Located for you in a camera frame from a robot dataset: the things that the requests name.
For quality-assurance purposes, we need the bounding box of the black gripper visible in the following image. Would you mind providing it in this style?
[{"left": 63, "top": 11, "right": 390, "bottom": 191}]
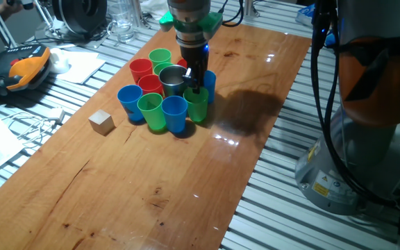
[{"left": 179, "top": 42, "right": 210, "bottom": 95}]

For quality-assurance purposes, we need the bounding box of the green plastic cup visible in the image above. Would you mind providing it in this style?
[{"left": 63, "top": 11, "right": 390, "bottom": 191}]
[
  {"left": 137, "top": 92, "right": 167, "bottom": 132},
  {"left": 183, "top": 86, "right": 210, "bottom": 123},
  {"left": 148, "top": 47, "right": 172, "bottom": 69},
  {"left": 153, "top": 61, "right": 175, "bottom": 76}
]

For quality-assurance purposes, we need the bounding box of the blue plastic cup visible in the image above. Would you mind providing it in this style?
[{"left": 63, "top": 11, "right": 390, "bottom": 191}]
[
  {"left": 117, "top": 84, "right": 145, "bottom": 123},
  {"left": 203, "top": 69, "right": 217, "bottom": 105},
  {"left": 160, "top": 95, "right": 189, "bottom": 135}
]

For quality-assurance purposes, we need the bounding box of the stainless steel cup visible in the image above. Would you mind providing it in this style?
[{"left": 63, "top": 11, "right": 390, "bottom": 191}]
[{"left": 158, "top": 65, "right": 189, "bottom": 98}]

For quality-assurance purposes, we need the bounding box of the white crumpled tissue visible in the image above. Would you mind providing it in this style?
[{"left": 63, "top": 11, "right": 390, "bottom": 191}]
[{"left": 140, "top": 0, "right": 169, "bottom": 20}]

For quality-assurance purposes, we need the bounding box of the clear drinking glass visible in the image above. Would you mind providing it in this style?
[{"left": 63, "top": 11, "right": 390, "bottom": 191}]
[{"left": 107, "top": 1, "right": 136, "bottom": 44}]

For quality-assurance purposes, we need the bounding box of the light wooden cube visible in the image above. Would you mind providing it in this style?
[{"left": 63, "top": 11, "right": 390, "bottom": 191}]
[{"left": 87, "top": 109, "right": 116, "bottom": 137}]

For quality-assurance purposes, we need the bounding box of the white blank paper sheet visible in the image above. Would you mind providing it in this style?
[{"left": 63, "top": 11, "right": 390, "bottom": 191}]
[{"left": 54, "top": 49, "right": 107, "bottom": 85}]

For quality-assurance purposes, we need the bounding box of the black filament spool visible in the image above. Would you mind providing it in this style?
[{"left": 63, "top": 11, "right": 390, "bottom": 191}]
[{"left": 51, "top": 0, "right": 108, "bottom": 36}]

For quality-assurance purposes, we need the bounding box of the blue tissue packet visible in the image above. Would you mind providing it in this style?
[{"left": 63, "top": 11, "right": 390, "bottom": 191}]
[{"left": 295, "top": 3, "right": 318, "bottom": 28}]

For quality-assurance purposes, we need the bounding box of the varnished wooden board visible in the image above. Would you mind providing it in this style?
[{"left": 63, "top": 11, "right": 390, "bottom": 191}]
[{"left": 0, "top": 14, "right": 313, "bottom": 250}]

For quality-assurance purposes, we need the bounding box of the white round device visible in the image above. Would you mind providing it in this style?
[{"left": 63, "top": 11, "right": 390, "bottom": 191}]
[{"left": 48, "top": 47, "right": 71, "bottom": 75}]

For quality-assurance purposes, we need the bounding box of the orange and black teach pendant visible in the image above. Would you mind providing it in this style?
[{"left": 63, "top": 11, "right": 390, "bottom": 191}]
[{"left": 0, "top": 44, "right": 53, "bottom": 97}]

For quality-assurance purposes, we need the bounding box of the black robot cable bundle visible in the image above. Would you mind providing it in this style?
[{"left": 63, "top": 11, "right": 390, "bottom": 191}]
[{"left": 309, "top": 0, "right": 400, "bottom": 209}]

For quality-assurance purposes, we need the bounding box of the white charger with cable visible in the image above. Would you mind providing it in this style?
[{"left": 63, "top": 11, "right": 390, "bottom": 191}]
[{"left": 1, "top": 106, "right": 66, "bottom": 149}]

